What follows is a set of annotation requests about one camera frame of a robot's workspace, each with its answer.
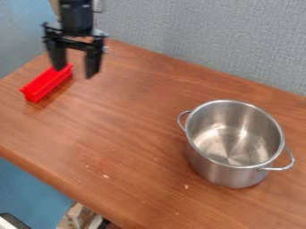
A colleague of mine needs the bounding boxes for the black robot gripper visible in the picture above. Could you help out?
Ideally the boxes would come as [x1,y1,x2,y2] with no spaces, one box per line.
[43,0,107,79]

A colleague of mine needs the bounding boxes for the red rectangular block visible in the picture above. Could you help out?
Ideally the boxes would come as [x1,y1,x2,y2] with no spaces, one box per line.
[19,64,73,103]

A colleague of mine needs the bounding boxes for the stainless steel pot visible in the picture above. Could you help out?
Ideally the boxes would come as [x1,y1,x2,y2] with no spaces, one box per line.
[176,99,295,189]

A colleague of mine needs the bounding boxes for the black and white object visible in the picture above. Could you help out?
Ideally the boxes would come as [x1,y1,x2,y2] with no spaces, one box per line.
[0,213,31,229]

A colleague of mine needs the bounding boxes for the wooden table leg frame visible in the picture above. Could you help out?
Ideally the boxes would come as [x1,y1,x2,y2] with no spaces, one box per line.
[56,203,103,229]

